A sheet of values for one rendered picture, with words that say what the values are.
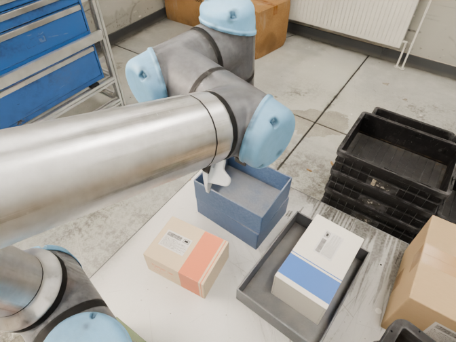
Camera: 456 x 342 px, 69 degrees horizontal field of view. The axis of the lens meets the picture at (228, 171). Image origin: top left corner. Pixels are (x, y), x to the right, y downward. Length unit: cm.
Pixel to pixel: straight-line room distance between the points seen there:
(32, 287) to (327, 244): 58
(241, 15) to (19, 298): 46
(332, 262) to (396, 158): 84
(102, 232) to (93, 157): 161
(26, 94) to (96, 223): 76
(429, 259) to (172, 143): 62
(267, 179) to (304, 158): 123
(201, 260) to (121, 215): 114
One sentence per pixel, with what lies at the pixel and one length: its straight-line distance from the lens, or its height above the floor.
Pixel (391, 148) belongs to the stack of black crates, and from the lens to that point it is 158.
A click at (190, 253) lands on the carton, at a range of 79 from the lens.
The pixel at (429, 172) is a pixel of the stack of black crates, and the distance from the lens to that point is 155.
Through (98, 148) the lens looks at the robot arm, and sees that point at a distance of 25.
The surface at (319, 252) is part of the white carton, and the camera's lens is 79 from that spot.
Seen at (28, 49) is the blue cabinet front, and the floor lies 66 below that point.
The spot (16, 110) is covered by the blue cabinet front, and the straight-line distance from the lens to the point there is 207.
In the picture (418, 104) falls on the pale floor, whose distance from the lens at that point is 287.
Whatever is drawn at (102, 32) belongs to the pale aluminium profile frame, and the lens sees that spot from 222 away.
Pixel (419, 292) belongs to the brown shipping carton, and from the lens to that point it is 74.
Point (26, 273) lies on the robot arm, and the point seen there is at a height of 106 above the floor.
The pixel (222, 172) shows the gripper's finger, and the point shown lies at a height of 100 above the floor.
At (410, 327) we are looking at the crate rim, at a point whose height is 93.
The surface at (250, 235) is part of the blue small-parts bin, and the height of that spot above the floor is 75.
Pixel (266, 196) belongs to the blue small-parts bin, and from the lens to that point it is 89.
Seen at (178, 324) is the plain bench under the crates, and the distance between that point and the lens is 81.
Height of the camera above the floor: 146
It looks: 47 degrees down
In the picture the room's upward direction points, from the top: straight up
